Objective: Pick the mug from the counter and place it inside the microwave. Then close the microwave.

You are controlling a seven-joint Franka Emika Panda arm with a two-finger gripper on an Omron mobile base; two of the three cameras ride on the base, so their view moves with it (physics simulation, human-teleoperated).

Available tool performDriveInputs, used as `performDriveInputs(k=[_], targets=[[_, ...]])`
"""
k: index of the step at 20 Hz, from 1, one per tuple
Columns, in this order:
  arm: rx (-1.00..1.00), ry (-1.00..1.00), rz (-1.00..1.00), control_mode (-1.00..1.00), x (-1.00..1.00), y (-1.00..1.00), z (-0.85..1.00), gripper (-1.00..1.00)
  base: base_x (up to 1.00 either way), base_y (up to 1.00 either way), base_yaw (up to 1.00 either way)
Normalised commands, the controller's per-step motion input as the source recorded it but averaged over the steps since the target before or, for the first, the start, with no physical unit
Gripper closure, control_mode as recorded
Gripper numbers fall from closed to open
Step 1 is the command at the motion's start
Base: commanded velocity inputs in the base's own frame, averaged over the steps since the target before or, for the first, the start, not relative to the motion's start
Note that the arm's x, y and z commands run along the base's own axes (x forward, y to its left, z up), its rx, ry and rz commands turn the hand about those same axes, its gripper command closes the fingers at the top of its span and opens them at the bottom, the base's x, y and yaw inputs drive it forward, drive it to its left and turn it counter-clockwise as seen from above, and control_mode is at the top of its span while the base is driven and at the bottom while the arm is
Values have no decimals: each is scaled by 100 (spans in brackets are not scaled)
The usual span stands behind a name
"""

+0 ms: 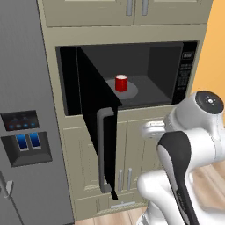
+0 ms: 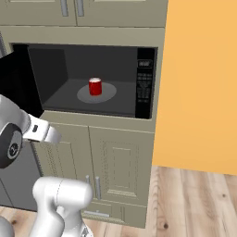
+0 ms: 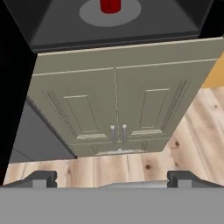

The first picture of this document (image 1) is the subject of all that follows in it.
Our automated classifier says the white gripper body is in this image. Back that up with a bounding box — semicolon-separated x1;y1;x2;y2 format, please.
141;120;167;140

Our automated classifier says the grey microwave turntable plate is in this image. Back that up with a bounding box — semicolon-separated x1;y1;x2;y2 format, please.
105;76;140;101

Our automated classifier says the red mug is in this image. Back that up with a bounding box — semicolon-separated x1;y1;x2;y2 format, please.
114;74;129;93

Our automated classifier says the black microwave door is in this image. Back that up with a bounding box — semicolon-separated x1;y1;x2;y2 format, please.
76;46;124;202

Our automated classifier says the black microwave oven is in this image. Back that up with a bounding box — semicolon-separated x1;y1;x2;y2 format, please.
55;40;199;117

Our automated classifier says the beige lower cupboard door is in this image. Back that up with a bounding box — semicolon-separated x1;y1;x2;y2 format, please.
62;120;127;195
126;117;165;192

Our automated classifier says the beige cupboard door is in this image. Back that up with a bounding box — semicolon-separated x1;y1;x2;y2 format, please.
126;117;165;192
40;0;135;28
62;120;127;195
134;0;214;26

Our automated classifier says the beige drawer front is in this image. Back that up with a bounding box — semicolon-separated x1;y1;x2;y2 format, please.
73;192;149;221

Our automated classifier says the beige upper cupboard door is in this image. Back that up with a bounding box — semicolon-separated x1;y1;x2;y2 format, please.
134;0;214;26
40;0;135;28

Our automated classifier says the grey fridge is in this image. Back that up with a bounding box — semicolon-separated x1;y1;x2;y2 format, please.
0;0;75;225

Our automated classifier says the grey microwave door handle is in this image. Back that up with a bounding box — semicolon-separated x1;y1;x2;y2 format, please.
96;106;115;194

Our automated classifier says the grey lower cupboard handle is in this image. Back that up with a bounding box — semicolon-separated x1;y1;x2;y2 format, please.
126;167;133;191
118;169;124;193

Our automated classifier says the grey cupboard handle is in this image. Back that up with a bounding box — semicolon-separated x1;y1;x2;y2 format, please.
126;167;133;191
141;0;149;17
118;169;124;193
125;0;134;17

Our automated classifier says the grey drawer handle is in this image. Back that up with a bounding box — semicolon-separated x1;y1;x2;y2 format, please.
110;200;136;210

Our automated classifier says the grey upper cupboard handle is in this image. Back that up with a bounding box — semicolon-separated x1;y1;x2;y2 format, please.
125;0;134;17
141;0;149;17

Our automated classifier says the grey fridge door handle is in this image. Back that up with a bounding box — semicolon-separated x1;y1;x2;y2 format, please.
0;170;14;199

